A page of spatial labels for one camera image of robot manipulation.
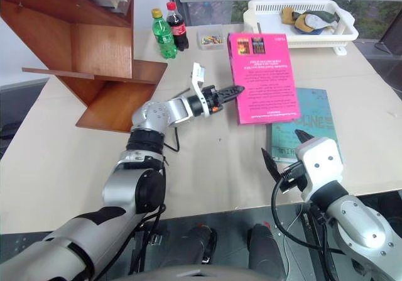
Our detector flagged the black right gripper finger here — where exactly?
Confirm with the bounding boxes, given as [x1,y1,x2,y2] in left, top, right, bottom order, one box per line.
[295,129,315,144]
[261,147,284,183]

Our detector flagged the teal book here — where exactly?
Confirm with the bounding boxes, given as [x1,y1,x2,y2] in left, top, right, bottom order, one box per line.
[266,87,345,164]

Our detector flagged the cola bottle red label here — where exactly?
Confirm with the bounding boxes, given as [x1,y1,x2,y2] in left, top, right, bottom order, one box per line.
[165,1,190,53]

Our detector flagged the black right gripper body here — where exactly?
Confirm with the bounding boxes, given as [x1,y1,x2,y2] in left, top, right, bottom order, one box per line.
[278,161,308,194]

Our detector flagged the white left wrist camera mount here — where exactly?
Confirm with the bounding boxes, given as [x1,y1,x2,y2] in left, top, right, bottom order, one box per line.
[189,62,212,119]

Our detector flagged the clear box colourful clips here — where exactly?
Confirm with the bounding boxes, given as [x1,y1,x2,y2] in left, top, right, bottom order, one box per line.
[196,25,225,52]

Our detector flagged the mustard yellow cloth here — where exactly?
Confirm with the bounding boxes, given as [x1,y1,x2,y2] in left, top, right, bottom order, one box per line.
[280,6,298,26]

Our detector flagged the dark green cloth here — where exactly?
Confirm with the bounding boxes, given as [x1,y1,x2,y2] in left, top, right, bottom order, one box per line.
[300,8,340,23]

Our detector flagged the wooden bookshelf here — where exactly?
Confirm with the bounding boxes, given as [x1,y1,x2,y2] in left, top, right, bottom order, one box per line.
[0,0,169,134]

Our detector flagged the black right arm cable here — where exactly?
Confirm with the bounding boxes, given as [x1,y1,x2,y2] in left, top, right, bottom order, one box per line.
[271,163,342,254]

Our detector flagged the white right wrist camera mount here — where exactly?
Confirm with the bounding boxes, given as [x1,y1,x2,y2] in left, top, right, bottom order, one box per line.
[296,137,344,201]

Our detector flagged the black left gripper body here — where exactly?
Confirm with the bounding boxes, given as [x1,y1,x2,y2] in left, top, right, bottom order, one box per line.
[202,85,225,114]

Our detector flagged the pink book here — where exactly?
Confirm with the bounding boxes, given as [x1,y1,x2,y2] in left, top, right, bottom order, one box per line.
[226,32,301,126]

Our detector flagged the grey robot torso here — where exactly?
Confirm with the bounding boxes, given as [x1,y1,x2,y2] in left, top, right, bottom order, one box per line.
[133,263,285,281]

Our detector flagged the white blue cloth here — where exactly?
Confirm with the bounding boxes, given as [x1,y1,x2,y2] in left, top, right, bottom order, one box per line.
[293,14,339,36]

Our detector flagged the white plastic basket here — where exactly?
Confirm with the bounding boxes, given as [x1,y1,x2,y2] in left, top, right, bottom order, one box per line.
[242,0,360,56]

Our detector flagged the green soda bottle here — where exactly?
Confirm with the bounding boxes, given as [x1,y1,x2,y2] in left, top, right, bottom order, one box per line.
[151,8,178,60]

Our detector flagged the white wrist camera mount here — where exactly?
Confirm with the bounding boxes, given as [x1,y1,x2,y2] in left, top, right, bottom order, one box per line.
[189,62,212,119]
[296,137,344,201]

